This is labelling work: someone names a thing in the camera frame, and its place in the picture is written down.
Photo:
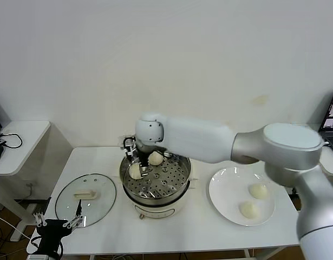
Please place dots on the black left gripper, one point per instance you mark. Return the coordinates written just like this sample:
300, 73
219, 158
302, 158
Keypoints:
52, 233

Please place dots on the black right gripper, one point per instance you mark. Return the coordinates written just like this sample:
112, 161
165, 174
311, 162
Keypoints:
144, 154

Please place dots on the white steamed baozi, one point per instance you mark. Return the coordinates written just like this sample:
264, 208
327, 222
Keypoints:
248, 210
258, 191
155, 158
134, 172

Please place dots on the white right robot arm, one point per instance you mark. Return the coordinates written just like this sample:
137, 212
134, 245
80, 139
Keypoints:
196, 138

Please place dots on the stainless steel steamer basket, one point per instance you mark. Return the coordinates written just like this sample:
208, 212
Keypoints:
160, 184

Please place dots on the white electric cooker pot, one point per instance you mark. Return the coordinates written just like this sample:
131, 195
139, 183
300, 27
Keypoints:
155, 210

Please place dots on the white side table with mouse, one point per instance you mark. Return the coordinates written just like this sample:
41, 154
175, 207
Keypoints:
25, 140

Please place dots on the white round plate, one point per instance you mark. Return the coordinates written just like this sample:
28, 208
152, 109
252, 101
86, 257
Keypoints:
231, 189

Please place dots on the white side table with label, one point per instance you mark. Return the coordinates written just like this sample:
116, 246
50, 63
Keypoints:
330, 163

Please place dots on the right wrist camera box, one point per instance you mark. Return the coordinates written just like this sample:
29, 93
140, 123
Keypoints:
122, 140

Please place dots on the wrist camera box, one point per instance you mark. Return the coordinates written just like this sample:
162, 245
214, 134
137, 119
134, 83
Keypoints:
122, 140
39, 256

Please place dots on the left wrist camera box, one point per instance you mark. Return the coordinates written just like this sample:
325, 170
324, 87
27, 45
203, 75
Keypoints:
39, 256

